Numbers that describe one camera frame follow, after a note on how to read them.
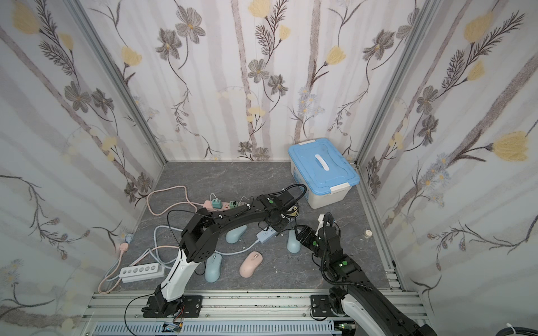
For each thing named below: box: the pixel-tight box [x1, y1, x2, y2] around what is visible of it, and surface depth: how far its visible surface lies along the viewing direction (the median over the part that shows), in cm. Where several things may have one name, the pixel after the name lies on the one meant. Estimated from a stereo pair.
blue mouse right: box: [287, 228, 302, 254], surface depth 90 cm
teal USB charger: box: [211, 198, 223, 210], surface depth 97 cm
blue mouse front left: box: [204, 253, 223, 283], surface depth 82 cm
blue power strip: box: [256, 226, 277, 244], surface depth 92 cm
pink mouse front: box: [239, 251, 264, 278], surface depth 84 cm
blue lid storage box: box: [288, 138, 361, 209], surface depth 97 cm
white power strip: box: [119, 262, 165, 284], surface depth 80 cm
